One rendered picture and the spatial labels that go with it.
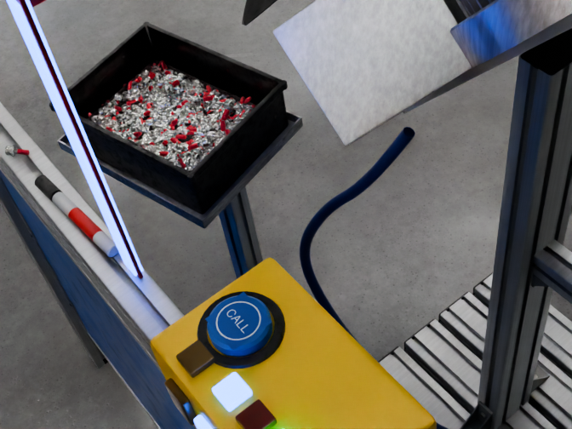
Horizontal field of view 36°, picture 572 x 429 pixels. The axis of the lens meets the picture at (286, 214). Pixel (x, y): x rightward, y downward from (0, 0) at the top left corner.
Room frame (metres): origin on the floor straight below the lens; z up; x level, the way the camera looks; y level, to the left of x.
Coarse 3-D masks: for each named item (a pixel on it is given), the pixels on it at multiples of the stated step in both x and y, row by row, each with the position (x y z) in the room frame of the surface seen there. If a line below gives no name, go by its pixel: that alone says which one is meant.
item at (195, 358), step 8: (192, 344) 0.29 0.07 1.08; (200, 344) 0.28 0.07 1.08; (184, 352) 0.28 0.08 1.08; (192, 352) 0.28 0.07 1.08; (200, 352) 0.28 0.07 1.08; (208, 352) 0.28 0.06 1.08; (184, 360) 0.28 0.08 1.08; (192, 360) 0.27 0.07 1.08; (200, 360) 0.27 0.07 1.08; (208, 360) 0.27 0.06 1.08; (184, 368) 0.27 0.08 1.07; (192, 368) 0.27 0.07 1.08; (200, 368) 0.27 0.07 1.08; (192, 376) 0.27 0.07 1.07
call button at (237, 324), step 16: (224, 304) 0.31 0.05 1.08; (240, 304) 0.31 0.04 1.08; (256, 304) 0.30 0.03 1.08; (208, 320) 0.30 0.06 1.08; (224, 320) 0.30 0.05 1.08; (240, 320) 0.29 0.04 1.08; (256, 320) 0.29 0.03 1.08; (224, 336) 0.28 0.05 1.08; (240, 336) 0.28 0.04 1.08; (256, 336) 0.28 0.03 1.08; (224, 352) 0.28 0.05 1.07; (240, 352) 0.27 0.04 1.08
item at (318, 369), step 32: (224, 288) 0.33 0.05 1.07; (256, 288) 0.32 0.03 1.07; (288, 288) 0.32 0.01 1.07; (192, 320) 0.31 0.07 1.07; (288, 320) 0.29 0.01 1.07; (320, 320) 0.29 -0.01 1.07; (160, 352) 0.29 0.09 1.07; (256, 352) 0.27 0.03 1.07; (288, 352) 0.27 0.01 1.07; (320, 352) 0.27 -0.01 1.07; (352, 352) 0.26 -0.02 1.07; (192, 384) 0.26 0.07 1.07; (256, 384) 0.25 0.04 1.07; (288, 384) 0.25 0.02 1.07; (320, 384) 0.25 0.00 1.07; (352, 384) 0.24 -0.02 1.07; (384, 384) 0.24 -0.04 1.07; (224, 416) 0.24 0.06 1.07; (288, 416) 0.23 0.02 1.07; (320, 416) 0.23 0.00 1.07; (352, 416) 0.22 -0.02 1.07; (384, 416) 0.22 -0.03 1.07; (416, 416) 0.22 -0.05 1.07
